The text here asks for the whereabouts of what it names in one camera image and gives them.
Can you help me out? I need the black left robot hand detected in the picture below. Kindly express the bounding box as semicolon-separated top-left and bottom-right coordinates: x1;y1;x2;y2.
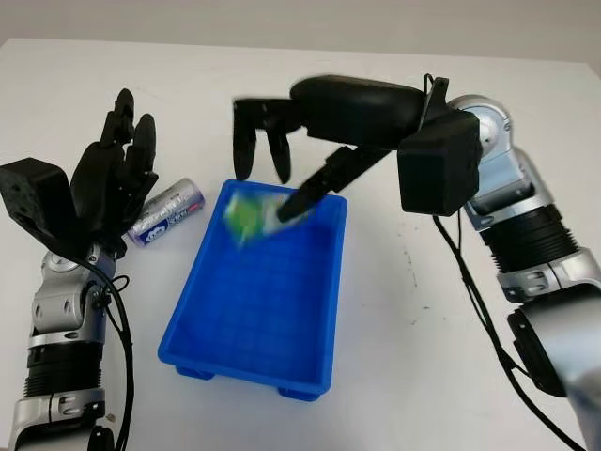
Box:
69;87;160;258

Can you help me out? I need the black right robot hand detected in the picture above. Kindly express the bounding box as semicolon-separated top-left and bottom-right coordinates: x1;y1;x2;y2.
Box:
232;73;431;225

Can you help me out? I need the silver purple roll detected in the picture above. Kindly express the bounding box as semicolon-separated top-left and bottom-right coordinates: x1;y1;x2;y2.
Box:
127;177;207;248

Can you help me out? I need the green white long box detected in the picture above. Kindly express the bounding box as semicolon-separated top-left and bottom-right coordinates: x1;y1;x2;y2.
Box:
224;190;316;250

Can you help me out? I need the blue plastic tray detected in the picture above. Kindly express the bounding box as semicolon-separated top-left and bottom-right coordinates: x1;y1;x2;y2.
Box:
157;179;349;401

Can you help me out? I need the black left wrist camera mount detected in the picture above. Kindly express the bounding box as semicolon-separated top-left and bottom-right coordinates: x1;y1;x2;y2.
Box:
0;158;98;258

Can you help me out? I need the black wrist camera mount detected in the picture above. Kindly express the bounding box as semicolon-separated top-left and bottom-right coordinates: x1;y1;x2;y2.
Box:
396;74;484;218
0;158;98;258

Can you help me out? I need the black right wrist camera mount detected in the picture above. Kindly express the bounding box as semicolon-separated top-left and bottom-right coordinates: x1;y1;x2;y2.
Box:
396;74;484;218

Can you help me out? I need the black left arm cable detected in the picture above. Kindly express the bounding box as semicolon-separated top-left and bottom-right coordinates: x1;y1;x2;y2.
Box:
82;257;138;451

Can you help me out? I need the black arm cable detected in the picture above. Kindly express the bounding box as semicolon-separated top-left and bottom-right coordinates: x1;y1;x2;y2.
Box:
82;257;138;451
431;213;588;451

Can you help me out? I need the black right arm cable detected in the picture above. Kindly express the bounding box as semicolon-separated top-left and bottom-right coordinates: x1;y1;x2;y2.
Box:
431;213;588;451

